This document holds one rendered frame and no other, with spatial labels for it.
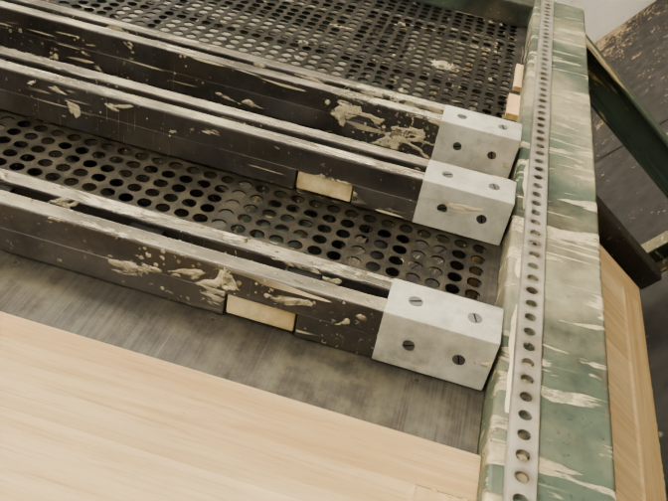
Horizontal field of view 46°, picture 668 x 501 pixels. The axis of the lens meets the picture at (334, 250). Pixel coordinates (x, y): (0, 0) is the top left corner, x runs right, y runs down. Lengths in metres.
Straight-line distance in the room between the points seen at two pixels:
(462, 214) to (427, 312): 0.27
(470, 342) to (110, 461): 0.37
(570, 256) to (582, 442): 0.31
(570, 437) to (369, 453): 0.19
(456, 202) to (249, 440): 0.48
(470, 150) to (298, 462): 0.66
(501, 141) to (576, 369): 0.47
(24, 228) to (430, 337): 0.47
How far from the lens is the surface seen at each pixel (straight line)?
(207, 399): 0.78
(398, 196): 1.08
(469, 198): 1.07
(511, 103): 1.50
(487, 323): 0.85
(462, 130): 1.23
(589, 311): 0.96
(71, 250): 0.93
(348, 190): 1.09
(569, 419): 0.82
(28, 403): 0.79
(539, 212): 1.10
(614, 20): 4.53
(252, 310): 0.87
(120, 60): 1.36
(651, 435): 1.64
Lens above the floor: 1.32
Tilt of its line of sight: 15 degrees down
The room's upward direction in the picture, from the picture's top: 46 degrees counter-clockwise
